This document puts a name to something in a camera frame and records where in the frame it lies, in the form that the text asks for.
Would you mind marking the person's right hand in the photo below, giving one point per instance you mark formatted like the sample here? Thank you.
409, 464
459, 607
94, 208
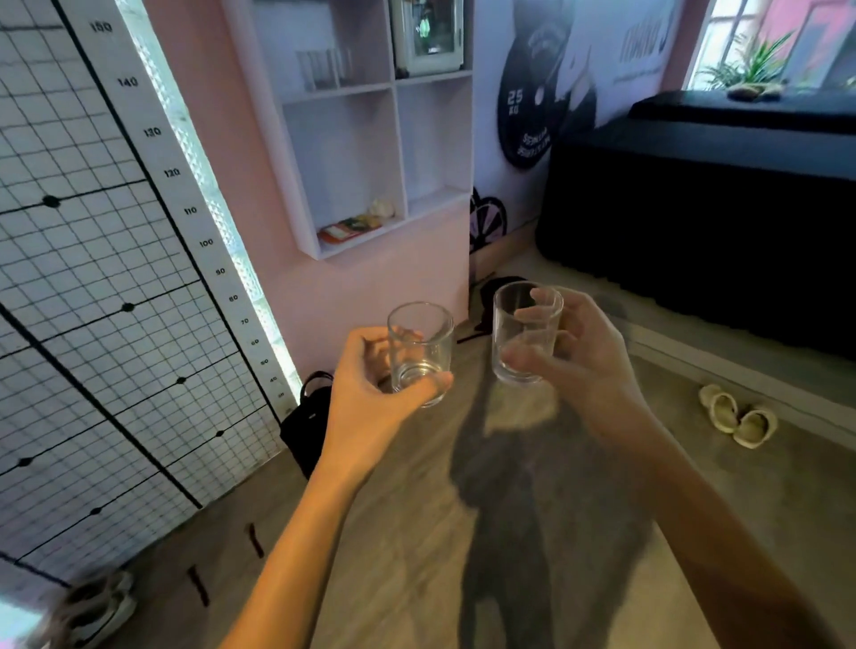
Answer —
595, 374

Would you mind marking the white wall shelf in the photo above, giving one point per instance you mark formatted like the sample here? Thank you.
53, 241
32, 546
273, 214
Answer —
348, 147

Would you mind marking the white grid height chart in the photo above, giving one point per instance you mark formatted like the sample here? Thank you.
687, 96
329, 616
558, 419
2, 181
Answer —
100, 301

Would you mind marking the white crumpled object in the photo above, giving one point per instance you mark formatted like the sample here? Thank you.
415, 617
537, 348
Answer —
382, 209

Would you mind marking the small white glass-door cabinet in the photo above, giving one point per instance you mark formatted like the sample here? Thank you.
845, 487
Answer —
428, 37

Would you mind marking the person's right forearm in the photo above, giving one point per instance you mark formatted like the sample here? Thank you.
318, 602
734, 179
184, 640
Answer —
735, 555

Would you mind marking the clear drinking glass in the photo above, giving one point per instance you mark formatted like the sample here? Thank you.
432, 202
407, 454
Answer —
511, 334
421, 348
309, 69
336, 67

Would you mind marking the small brown object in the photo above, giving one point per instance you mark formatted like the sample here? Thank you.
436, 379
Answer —
756, 91

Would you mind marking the bright window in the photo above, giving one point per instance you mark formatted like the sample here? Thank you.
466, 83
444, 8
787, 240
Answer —
802, 40

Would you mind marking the black covered bench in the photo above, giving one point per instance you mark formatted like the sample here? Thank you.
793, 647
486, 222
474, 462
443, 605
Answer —
702, 220

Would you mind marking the beige slipper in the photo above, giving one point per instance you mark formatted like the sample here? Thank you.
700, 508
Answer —
756, 428
721, 408

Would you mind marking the green potted plant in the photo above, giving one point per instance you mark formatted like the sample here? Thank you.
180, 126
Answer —
749, 63

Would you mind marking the person's left hand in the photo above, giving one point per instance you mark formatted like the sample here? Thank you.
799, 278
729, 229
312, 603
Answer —
361, 414

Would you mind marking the orange book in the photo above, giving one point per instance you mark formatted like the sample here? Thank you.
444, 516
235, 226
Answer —
348, 230

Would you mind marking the person's left forearm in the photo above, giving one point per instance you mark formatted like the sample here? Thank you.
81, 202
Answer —
294, 568

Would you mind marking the black handbag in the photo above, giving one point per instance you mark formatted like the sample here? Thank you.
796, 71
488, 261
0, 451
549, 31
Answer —
307, 428

